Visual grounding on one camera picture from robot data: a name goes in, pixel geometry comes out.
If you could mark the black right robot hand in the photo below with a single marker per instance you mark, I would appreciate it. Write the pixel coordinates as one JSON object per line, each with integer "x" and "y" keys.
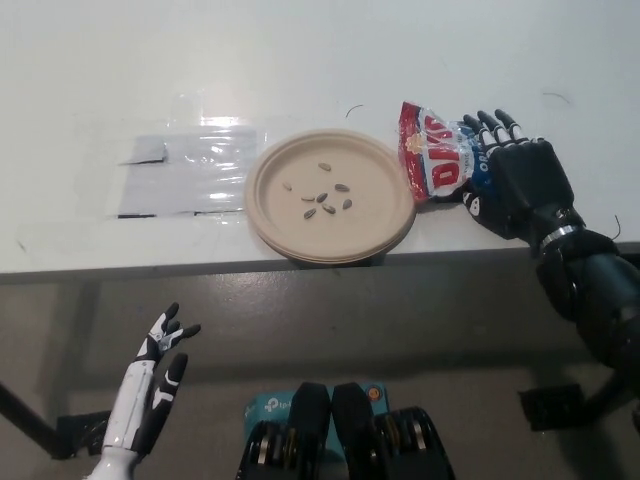
{"x": 530, "y": 190}

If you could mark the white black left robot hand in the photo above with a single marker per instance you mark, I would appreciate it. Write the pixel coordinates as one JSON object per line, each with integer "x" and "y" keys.
{"x": 135, "y": 395}

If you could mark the red blue sunflower seed bag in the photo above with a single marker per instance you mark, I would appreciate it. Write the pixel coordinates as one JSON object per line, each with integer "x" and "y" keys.
{"x": 435, "y": 155}

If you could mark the beige paper plate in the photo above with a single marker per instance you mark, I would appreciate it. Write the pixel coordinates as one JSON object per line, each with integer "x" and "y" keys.
{"x": 370, "y": 220}

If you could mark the clear plastic sheet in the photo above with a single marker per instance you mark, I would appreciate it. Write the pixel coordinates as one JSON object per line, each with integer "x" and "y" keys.
{"x": 190, "y": 175}

